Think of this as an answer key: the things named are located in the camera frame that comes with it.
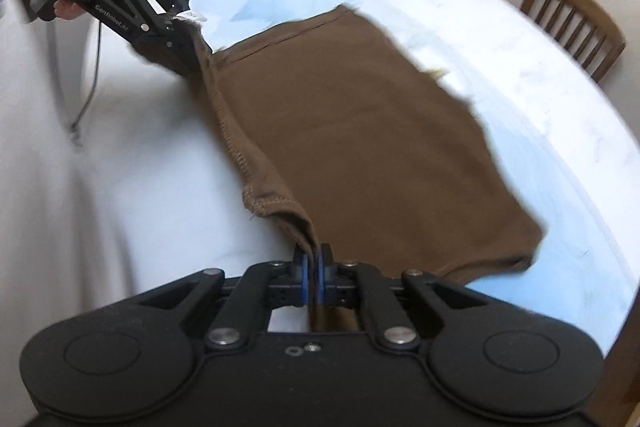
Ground brown shirt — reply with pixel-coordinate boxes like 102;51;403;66
129;3;547;334

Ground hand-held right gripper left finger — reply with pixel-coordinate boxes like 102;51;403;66
137;243;313;353

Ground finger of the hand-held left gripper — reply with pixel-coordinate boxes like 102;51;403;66
134;29;202;76
159;13;212;58

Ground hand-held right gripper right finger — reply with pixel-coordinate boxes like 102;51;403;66
316;243;491;354

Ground table with white-blue cloth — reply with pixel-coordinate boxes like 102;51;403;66
0;0;640;358

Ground wooden chair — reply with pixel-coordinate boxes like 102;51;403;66
519;0;627;84

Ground black cable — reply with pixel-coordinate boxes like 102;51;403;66
69;21;102;146

